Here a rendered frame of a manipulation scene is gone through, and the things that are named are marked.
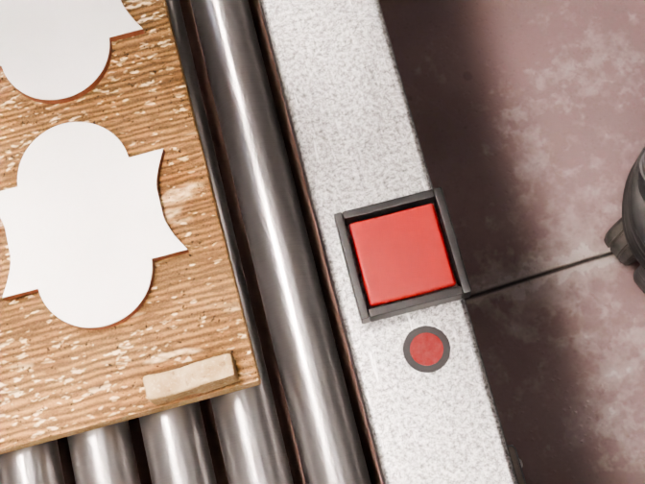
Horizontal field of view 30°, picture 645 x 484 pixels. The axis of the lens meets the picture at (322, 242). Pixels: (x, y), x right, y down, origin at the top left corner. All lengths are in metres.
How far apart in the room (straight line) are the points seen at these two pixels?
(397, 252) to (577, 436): 0.97
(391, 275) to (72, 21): 0.29
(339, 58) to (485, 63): 1.02
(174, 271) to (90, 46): 0.17
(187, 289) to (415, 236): 0.16
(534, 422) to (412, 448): 0.95
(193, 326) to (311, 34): 0.23
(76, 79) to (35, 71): 0.03
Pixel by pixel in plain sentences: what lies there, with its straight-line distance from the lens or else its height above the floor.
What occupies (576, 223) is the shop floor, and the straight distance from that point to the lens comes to 1.81.
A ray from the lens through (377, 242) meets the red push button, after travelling 0.81.
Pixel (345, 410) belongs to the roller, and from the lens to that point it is 0.81.
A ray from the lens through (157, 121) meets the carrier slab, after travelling 0.85.
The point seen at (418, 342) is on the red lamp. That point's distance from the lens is 0.81.
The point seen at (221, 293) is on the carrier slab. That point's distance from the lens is 0.81.
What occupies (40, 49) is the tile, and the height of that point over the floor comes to 0.94.
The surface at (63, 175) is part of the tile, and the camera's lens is 0.84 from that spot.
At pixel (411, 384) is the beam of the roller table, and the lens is 0.81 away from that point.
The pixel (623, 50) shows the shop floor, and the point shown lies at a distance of 1.92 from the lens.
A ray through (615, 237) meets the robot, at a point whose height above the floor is 0.09.
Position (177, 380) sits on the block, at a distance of 0.77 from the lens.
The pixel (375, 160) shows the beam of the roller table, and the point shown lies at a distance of 0.85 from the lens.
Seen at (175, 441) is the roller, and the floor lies 0.92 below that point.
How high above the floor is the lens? 1.71
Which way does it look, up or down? 74 degrees down
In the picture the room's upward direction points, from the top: 10 degrees counter-clockwise
